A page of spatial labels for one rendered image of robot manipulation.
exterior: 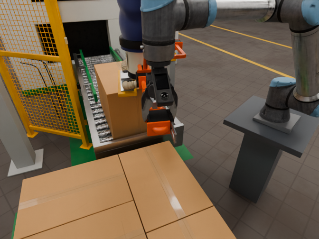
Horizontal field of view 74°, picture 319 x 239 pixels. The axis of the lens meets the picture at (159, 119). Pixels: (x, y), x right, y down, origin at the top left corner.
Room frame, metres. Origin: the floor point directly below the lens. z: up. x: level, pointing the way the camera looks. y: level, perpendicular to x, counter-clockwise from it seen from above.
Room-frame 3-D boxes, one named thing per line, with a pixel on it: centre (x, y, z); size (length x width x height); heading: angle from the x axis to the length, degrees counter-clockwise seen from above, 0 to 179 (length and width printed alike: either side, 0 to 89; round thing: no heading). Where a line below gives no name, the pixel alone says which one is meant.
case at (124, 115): (1.57, 0.27, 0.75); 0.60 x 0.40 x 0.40; 22
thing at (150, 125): (0.57, 0.01, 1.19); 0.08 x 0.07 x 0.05; 9
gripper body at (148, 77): (0.61, 0.00, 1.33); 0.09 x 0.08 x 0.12; 8
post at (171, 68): (1.95, -0.11, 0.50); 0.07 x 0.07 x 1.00; 22
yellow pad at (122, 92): (1.15, 0.19, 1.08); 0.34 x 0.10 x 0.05; 9
